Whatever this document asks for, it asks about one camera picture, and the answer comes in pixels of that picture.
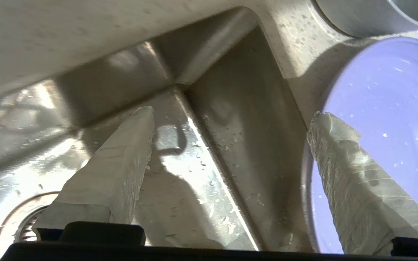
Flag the lavender plastic plate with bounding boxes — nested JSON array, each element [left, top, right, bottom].
[[300, 36, 418, 254]]

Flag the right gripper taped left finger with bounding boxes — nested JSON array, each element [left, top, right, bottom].
[[33, 105, 156, 232]]

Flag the round metal drain strainer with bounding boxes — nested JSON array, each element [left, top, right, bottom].
[[0, 191, 61, 260]]

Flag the stainless steel sink basin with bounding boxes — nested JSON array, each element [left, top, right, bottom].
[[0, 5, 315, 260]]

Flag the small pale grey-blue cup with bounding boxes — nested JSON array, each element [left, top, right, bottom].
[[312, 0, 418, 38]]

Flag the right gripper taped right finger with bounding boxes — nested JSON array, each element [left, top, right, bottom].
[[306, 111, 418, 256]]

